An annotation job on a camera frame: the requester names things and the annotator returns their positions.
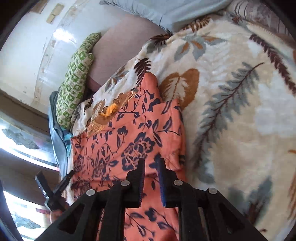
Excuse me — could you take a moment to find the beige wall switch plate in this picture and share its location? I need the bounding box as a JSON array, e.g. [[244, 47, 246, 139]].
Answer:
[[46, 4, 64, 24]]

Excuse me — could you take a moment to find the teal striped sweater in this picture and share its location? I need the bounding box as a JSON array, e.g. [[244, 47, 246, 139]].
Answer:
[[63, 130, 73, 157]]

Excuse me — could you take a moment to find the stained glass window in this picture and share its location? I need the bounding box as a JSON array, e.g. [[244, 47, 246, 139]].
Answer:
[[1, 118, 59, 240]]

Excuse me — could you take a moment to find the dark wooden door frame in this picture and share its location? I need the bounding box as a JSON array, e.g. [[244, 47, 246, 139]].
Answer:
[[1, 91, 60, 205]]

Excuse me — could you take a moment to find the leaf pattern cream blanket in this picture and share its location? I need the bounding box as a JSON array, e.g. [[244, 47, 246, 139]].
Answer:
[[73, 14, 295, 240]]

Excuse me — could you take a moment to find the pink quilted mattress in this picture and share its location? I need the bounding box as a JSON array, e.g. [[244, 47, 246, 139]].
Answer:
[[86, 14, 165, 92]]

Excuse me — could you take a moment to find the striped floral cushion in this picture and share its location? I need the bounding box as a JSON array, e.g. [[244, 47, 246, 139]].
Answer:
[[227, 1, 295, 40]]

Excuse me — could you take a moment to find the grey blue pillow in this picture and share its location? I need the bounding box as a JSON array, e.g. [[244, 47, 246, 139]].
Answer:
[[100, 0, 231, 33]]

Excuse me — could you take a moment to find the orange floral blouse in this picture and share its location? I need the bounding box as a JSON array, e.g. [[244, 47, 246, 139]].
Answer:
[[71, 73, 186, 240]]

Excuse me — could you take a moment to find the blue grey cloth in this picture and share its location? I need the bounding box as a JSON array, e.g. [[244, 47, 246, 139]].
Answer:
[[48, 91, 68, 178]]

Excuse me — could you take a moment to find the green checkered pillow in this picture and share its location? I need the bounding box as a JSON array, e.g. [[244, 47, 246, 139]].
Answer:
[[56, 33, 101, 130]]

